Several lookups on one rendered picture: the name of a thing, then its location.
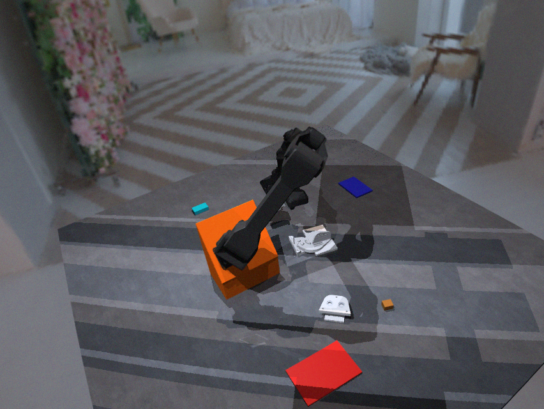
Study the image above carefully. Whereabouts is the white metal mounting plate with holes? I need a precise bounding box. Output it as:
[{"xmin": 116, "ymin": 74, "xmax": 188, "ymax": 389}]
[{"xmin": 289, "ymin": 236, "xmax": 310, "ymax": 257}]

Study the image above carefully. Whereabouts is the blue flat plate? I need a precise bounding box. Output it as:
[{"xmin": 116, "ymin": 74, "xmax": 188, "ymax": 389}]
[{"xmin": 338, "ymin": 176, "xmax": 372, "ymax": 198}]

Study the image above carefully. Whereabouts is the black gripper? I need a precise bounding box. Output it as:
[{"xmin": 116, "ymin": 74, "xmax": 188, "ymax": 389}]
[{"xmin": 276, "ymin": 167, "xmax": 308, "ymax": 210}]

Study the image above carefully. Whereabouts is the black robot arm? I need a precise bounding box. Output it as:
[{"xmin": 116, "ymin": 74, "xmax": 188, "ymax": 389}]
[{"xmin": 213, "ymin": 127, "xmax": 328, "ymax": 270}]

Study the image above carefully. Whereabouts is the small cyan block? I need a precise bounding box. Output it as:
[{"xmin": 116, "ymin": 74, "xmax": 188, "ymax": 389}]
[{"xmin": 192, "ymin": 203, "xmax": 209, "ymax": 215}]

